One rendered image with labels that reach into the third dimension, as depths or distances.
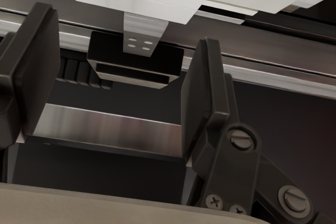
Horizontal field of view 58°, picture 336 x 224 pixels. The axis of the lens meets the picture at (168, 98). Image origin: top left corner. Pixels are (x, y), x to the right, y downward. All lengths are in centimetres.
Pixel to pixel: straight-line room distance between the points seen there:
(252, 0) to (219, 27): 28
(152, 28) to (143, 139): 10
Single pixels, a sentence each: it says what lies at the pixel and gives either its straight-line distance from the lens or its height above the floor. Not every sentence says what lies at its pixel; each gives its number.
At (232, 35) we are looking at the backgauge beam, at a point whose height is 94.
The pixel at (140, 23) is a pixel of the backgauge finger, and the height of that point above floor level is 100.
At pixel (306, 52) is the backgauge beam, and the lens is 52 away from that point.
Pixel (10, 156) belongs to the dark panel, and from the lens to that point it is 74.
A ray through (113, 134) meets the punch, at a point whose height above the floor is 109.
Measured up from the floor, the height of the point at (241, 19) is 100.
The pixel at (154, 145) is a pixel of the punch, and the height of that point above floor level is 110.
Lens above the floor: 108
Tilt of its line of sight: 4 degrees down
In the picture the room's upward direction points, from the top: 171 degrees counter-clockwise
